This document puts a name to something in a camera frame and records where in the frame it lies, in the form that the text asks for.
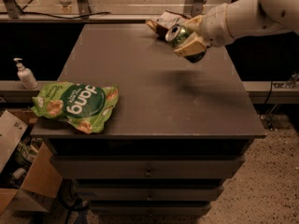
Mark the green soda can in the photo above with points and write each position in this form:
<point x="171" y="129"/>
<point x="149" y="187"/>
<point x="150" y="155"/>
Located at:
<point x="184" y="43"/>

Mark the white pump dispenser bottle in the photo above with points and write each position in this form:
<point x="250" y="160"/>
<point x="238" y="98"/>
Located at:
<point x="25" y="75"/>

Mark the grey drawer cabinet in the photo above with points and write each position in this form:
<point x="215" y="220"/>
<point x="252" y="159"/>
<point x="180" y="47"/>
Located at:
<point x="178" y="131"/>

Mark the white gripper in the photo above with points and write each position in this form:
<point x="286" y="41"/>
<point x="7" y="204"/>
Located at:
<point x="215" y="24"/>

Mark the brown crumpled chip bag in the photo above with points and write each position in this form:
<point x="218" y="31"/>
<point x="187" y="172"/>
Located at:
<point x="161" y="25"/>

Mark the green snack bag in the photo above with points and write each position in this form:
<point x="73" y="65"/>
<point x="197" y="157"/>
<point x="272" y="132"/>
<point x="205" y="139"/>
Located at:
<point x="85" y="107"/>

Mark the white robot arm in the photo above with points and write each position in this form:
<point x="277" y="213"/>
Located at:
<point x="261" y="18"/>

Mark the open cardboard box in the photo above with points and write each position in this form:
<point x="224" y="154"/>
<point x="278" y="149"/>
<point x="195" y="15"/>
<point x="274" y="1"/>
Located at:
<point x="28" y="182"/>

